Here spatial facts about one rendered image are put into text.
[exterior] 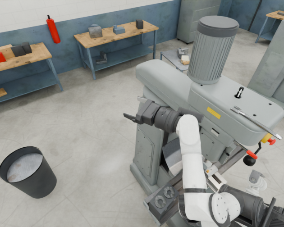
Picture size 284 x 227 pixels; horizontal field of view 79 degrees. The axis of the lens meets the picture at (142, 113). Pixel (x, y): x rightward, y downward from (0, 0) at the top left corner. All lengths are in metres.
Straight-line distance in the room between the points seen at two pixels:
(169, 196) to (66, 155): 2.10
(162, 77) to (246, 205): 0.95
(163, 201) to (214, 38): 1.13
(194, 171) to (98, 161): 2.46
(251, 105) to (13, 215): 2.92
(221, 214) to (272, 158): 3.01
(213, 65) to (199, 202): 0.72
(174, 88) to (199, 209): 0.88
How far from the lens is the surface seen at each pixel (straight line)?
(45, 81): 4.56
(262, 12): 8.18
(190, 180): 0.59
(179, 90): 1.26
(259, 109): 1.07
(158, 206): 1.45
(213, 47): 1.00
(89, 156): 3.04
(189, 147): 0.59
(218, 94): 1.06
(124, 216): 2.59
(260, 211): 0.86
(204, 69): 1.07
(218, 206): 0.60
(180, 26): 6.51
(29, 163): 2.69
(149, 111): 0.68
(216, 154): 1.32
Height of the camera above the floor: 2.50
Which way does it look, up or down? 45 degrees down
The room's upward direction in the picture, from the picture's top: straight up
